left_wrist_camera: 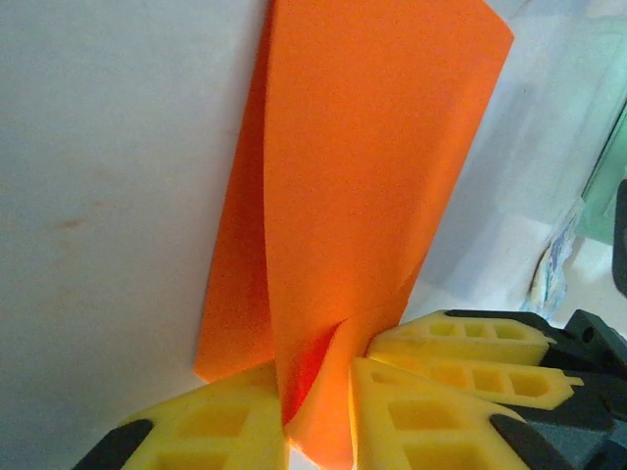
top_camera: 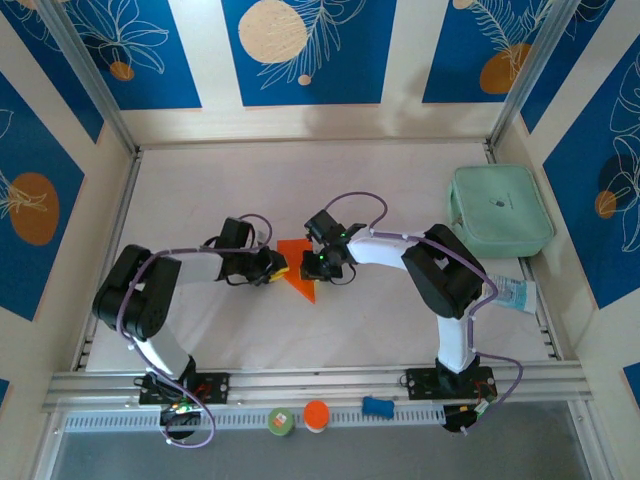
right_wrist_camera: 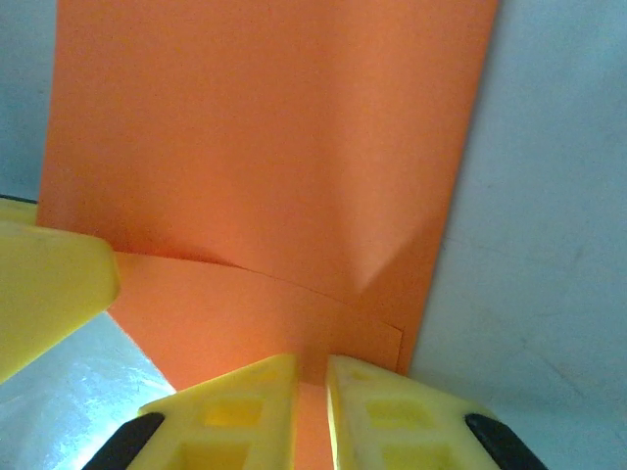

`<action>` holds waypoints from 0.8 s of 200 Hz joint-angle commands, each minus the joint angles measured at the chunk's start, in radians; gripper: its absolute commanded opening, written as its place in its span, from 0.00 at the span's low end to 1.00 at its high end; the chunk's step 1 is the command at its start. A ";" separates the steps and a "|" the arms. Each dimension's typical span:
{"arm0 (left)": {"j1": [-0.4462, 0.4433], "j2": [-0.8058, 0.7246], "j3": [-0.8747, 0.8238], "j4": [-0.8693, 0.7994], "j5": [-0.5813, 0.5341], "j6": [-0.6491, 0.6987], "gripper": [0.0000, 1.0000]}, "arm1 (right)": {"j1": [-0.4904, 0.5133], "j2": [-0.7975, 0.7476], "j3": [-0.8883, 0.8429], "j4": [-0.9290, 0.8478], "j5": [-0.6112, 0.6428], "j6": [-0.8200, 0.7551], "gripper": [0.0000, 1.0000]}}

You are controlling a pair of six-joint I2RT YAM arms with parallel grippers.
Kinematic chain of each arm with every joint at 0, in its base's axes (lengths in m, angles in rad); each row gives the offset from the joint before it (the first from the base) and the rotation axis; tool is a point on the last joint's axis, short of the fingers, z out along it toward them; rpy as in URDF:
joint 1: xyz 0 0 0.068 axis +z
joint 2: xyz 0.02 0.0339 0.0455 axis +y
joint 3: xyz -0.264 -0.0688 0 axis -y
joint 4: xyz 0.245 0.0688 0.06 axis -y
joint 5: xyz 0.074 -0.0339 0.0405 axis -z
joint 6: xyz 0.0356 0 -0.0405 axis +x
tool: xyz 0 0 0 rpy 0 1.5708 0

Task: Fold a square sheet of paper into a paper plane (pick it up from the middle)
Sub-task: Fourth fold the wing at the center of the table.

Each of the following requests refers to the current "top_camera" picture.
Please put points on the green round can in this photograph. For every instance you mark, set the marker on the green round can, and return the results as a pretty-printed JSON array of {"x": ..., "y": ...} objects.
[{"x": 281, "y": 422}]

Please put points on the white blue toothpaste tube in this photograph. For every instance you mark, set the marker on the white blue toothpaste tube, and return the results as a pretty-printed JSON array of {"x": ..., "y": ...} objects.
[{"x": 517, "y": 295}]

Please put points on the aluminium table edge rail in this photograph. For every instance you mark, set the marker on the aluminium table edge rail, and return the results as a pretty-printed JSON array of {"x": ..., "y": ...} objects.
[
  {"x": 110, "y": 225},
  {"x": 545, "y": 335},
  {"x": 300, "y": 144}
]

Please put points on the mint green zip pouch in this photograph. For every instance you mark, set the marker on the mint green zip pouch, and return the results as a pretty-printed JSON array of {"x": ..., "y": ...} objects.
[{"x": 500, "y": 210}]

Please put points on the grey metal sheet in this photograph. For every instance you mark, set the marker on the grey metal sheet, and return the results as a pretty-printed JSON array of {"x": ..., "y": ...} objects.
[{"x": 350, "y": 460}]

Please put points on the aluminium frame post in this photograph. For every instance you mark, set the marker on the aluminium frame post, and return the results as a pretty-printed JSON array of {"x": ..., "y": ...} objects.
[
  {"x": 88, "y": 70},
  {"x": 533, "y": 70}
]

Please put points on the black controller module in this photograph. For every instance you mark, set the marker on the black controller module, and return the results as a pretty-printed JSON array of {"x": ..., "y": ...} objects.
[{"x": 457, "y": 420}]

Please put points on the blue bone-shaped toy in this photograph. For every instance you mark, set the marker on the blue bone-shaped toy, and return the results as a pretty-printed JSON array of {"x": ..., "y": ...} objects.
[{"x": 378, "y": 406}]

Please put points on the blue floral wall panel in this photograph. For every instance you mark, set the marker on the blue floral wall panel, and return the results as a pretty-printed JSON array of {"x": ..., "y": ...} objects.
[
  {"x": 350, "y": 60},
  {"x": 165, "y": 60},
  {"x": 565, "y": 75},
  {"x": 25, "y": 275},
  {"x": 450, "y": 50},
  {"x": 50, "y": 75},
  {"x": 590, "y": 250}
]

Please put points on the orange lid white jar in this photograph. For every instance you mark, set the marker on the orange lid white jar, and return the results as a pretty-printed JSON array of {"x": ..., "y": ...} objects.
[{"x": 316, "y": 415}]

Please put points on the wide aluminium mounting rail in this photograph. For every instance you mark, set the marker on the wide aluminium mounting rail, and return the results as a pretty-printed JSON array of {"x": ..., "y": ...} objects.
[{"x": 320, "y": 385}]

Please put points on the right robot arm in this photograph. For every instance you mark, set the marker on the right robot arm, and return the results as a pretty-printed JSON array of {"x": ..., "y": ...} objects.
[{"x": 440, "y": 280}]

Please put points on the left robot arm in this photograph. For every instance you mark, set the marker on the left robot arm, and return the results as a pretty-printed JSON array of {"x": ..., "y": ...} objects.
[{"x": 140, "y": 295}]

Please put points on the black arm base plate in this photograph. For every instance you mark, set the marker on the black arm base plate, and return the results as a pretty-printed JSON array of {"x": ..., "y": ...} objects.
[
  {"x": 420, "y": 382},
  {"x": 215, "y": 387}
]

